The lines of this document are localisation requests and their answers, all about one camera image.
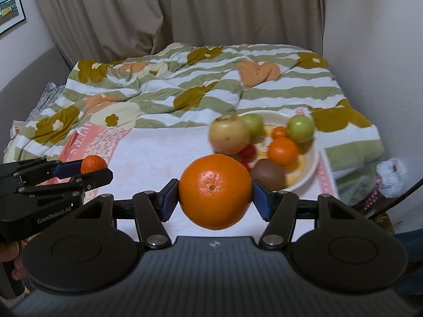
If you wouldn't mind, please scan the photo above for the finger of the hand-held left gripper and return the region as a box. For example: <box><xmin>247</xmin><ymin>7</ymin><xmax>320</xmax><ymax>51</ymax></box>
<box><xmin>18</xmin><ymin>168</ymin><xmax>114</xmax><ymax>195</ymax></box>
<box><xmin>13</xmin><ymin>158</ymin><xmax>85</xmax><ymax>180</ymax></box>

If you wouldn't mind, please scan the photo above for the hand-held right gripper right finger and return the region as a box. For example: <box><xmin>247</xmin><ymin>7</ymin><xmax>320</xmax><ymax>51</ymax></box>
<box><xmin>253</xmin><ymin>180</ymin><xmax>364</xmax><ymax>251</ymax></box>

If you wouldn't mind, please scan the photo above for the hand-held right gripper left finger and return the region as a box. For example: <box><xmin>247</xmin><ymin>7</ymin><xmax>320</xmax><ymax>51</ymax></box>
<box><xmin>74</xmin><ymin>178</ymin><xmax>179</xmax><ymax>250</ymax></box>

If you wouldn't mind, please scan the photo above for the brown kiwi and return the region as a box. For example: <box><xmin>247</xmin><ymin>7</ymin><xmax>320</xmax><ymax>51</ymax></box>
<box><xmin>250</xmin><ymin>158</ymin><xmax>287</xmax><ymax>191</ymax></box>

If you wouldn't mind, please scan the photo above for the orange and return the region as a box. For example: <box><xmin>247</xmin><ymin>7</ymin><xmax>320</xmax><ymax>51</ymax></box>
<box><xmin>268</xmin><ymin>137</ymin><xmax>300</xmax><ymax>167</ymax></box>
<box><xmin>178</xmin><ymin>155</ymin><xmax>254</xmax><ymax>230</ymax></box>

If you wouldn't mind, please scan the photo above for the white oval dish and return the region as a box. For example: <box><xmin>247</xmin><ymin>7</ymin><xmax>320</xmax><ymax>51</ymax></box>
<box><xmin>231</xmin><ymin>110</ymin><xmax>320</xmax><ymax>193</ymax></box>

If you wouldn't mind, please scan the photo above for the large yellow apple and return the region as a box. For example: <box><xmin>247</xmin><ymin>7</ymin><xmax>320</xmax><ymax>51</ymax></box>
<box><xmin>208</xmin><ymin>114</ymin><xmax>251</xmax><ymax>155</ymax></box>

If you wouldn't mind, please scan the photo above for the large green apple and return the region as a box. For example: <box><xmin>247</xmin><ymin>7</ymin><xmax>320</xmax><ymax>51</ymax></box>
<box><xmin>287</xmin><ymin>115</ymin><xmax>314</xmax><ymax>143</ymax></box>

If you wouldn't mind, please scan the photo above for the person's left hand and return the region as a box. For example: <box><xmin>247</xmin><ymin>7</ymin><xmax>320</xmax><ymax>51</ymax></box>
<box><xmin>0</xmin><ymin>238</ymin><xmax>29</xmax><ymax>286</ymax></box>

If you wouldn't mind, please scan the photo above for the floral tablecloth with orange border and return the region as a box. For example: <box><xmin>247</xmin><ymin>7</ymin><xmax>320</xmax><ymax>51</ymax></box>
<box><xmin>49</xmin><ymin>124</ymin><xmax>338</xmax><ymax>238</ymax></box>

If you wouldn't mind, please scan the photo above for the small green apple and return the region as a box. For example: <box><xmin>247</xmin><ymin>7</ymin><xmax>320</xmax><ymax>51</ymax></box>
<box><xmin>244</xmin><ymin>114</ymin><xmax>265</xmax><ymax>139</ymax></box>

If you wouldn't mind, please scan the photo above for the grey patterned cloth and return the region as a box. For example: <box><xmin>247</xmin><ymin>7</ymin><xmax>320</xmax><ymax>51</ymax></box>
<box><xmin>28</xmin><ymin>81</ymin><xmax>66</xmax><ymax>119</ymax></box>

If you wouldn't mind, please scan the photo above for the grey sofa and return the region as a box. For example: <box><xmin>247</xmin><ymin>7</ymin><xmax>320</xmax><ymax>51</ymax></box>
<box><xmin>0</xmin><ymin>46</ymin><xmax>71</xmax><ymax>139</ymax></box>

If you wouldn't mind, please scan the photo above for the green striped flower blanket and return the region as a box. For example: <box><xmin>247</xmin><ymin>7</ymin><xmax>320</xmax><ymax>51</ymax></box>
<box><xmin>7</xmin><ymin>43</ymin><xmax>385</xmax><ymax>174</ymax></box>

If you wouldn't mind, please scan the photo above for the white plastic bag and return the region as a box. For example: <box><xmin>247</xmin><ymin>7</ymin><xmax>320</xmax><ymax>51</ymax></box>
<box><xmin>375</xmin><ymin>158</ymin><xmax>406</xmax><ymax>199</ymax></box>

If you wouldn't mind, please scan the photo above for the dark blue cloth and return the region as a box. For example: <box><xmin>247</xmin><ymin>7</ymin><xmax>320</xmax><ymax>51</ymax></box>
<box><xmin>393</xmin><ymin>231</ymin><xmax>423</xmax><ymax>304</ymax></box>

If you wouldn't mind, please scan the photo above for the beige curtain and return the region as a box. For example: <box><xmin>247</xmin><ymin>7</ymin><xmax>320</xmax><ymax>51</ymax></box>
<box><xmin>28</xmin><ymin>0</ymin><xmax>326</xmax><ymax>70</ymax></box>

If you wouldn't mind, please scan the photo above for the black cable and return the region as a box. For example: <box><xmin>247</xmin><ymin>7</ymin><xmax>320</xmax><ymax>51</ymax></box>
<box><xmin>369</xmin><ymin>178</ymin><xmax>423</xmax><ymax>219</ymax></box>

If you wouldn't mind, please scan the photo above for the framed wall picture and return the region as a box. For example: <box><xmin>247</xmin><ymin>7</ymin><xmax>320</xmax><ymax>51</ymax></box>
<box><xmin>0</xmin><ymin>0</ymin><xmax>27</xmax><ymax>36</ymax></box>

